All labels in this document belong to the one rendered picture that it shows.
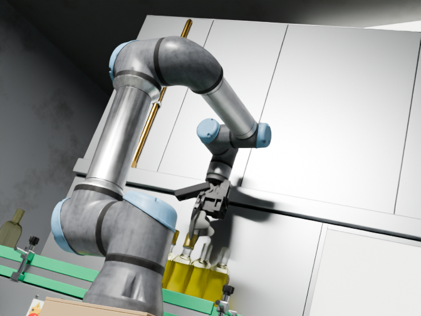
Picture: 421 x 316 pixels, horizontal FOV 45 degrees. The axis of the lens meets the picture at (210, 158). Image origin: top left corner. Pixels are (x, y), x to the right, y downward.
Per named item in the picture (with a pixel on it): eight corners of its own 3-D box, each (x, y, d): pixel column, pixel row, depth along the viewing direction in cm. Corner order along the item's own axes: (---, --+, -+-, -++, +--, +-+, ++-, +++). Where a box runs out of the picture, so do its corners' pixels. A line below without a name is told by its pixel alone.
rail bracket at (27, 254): (23, 284, 142) (43, 239, 147) (8, 277, 136) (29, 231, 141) (12, 281, 143) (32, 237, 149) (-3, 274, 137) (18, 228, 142)
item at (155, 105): (136, 170, 186) (194, 21, 215) (133, 166, 183) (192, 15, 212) (128, 168, 187) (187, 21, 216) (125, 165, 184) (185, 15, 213)
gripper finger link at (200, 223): (203, 237, 145) (213, 210, 150) (184, 234, 147) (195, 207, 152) (205, 242, 148) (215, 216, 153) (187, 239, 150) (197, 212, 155)
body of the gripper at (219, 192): (218, 212, 149) (229, 177, 154) (191, 207, 152) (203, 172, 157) (223, 222, 156) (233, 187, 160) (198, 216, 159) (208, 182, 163)
